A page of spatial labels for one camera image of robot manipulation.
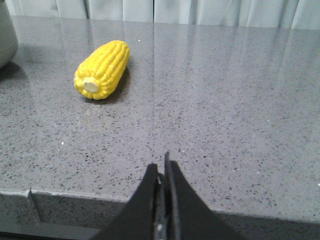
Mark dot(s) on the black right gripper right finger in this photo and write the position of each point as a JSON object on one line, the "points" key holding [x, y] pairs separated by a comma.
{"points": [[189, 218]]}

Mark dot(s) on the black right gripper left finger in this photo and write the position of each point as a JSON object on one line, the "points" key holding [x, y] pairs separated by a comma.
{"points": [[136, 219]]}

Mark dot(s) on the yellow corn cob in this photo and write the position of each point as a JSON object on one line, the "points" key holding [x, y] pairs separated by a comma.
{"points": [[98, 76]]}

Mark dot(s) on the pale green electric pot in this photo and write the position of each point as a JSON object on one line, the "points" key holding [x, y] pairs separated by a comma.
{"points": [[8, 37]]}

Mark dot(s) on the white curtain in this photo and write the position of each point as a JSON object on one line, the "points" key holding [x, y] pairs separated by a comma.
{"points": [[288, 14]]}

